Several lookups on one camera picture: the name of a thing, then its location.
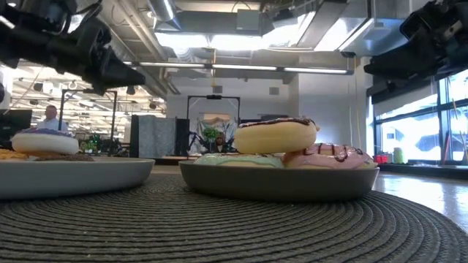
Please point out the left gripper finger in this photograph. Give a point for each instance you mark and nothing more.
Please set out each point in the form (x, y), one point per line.
(117, 71)

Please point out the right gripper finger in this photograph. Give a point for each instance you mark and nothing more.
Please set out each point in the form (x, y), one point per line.
(409, 62)

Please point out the pink chocolate-striped donut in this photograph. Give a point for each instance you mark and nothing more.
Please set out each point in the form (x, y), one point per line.
(329, 157)

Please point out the cream chocolate-drizzled donut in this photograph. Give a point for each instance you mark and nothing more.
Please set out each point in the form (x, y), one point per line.
(274, 139)

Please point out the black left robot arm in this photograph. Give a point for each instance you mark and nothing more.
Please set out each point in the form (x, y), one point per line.
(22, 40)

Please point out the black ceiling spotlight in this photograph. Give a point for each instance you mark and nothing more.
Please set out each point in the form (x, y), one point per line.
(37, 87)
(153, 106)
(130, 90)

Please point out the blue-grey partition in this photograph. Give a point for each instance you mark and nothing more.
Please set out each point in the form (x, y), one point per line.
(155, 135)

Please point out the person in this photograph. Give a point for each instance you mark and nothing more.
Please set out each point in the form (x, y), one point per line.
(51, 122)
(220, 140)

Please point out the black monitor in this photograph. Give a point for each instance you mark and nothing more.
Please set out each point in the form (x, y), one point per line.
(14, 118)

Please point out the yellow-green spool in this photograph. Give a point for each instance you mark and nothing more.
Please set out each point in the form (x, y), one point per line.
(398, 156)

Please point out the chocolate sprinkled donut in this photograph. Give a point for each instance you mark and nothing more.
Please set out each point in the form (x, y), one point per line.
(66, 158)

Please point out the red box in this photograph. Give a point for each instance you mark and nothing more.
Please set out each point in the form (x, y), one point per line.
(382, 159)

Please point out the green plant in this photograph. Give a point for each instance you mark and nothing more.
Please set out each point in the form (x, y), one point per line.
(211, 133)

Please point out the light grey plate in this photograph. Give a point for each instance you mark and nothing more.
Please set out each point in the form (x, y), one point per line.
(73, 179)

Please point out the yellow sprinkled donut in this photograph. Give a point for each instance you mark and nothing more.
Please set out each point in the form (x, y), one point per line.
(11, 155)

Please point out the linear ceiling light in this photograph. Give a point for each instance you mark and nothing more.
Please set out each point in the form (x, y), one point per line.
(241, 67)

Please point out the grey ceiling box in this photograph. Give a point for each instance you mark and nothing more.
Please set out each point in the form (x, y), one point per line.
(248, 20)

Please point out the mint green iced donut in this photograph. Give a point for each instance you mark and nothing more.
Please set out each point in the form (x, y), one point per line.
(237, 160)

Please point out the dark grey plate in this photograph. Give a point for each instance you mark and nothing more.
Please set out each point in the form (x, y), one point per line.
(278, 182)

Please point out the round woven grey placemat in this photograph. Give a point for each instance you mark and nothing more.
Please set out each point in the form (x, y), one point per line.
(219, 226)

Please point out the black frame stand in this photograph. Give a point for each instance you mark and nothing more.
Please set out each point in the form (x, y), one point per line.
(114, 109)
(214, 97)

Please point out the silver ceiling duct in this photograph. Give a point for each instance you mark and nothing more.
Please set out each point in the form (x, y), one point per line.
(146, 40)

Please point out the grey wall vent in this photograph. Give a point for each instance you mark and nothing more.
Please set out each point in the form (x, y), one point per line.
(217, 90)
(274, 91)

